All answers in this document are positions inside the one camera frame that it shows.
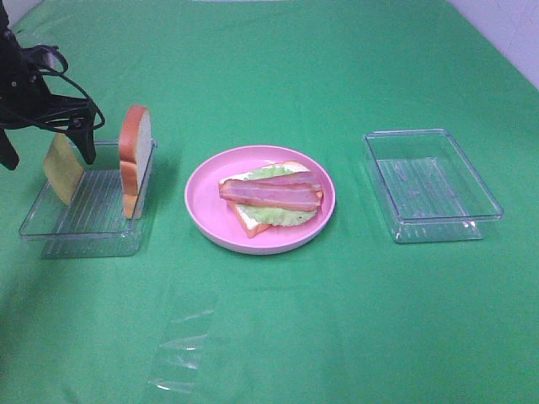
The green tablecloth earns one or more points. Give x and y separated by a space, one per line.
352 317

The clear right plastic tray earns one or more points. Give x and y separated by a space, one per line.
427 188

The bacon strip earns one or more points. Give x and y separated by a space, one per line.
295 196
305 177

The clear plastic tray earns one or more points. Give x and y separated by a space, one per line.
93 224
427 188

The green lettuce leaf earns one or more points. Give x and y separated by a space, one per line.
258 218

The pink round plate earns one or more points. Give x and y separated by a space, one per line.
217 221

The yellow cheese slice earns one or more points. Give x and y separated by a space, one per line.
62 169

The white bread slice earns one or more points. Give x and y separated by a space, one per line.
280 194
135 145

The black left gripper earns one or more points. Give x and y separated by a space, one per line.
26 99

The clear left plastic tray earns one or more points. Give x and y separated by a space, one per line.
93 224

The clear plastic bag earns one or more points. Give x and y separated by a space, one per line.
178 355

